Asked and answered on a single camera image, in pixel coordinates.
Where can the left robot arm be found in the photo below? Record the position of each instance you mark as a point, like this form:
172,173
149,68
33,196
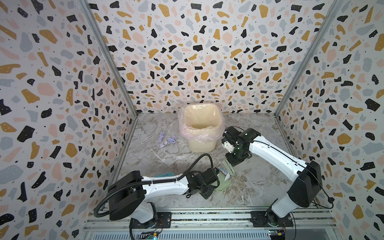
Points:
136,200

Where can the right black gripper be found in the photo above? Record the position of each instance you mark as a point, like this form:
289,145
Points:
235,156

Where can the aluminium corner post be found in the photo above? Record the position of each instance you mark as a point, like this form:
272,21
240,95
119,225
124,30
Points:
106,53
331,14

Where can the teal paper scrap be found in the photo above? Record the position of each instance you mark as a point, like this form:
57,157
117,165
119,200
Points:
169,174

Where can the right aluminium corner post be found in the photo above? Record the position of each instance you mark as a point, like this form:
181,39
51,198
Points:
331,14

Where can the cream trash bin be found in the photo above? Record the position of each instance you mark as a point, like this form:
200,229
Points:
201,129

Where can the purple white paper scrap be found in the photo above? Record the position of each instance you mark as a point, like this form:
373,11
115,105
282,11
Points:
162,142

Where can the green hand brush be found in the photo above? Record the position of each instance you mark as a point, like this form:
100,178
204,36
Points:
229,168

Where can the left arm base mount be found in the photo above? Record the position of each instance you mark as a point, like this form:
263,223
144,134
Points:
156,220

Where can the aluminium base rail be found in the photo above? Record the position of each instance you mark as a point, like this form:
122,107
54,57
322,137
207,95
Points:
217,223

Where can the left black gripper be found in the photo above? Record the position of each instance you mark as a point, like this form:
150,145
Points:
207,194

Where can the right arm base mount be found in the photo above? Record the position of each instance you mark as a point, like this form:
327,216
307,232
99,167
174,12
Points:
261,219

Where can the green plastic dustpan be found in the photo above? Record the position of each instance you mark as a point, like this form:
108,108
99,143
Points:
224,184

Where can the left aluminium corner post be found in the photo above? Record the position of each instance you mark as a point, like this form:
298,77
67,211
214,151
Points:
106,53

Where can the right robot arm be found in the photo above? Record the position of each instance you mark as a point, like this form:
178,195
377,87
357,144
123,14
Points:
306,177

